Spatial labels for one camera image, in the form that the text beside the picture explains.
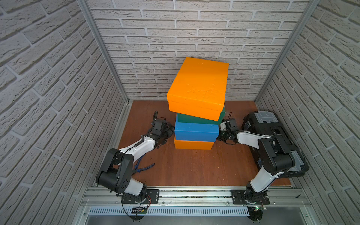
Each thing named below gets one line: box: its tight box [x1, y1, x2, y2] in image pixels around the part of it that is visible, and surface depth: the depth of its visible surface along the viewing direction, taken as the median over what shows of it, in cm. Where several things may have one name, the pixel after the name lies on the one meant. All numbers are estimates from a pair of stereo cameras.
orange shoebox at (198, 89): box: [166, 57, 230, 122], surface depth 64 cm
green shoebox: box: [177, 106, 226, 126], surface depth 65 cm
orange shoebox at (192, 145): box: [173, 135, 215, 150], surface depth 87 cm
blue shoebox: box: [174, 112, 220, 143], surface depth 77 cm
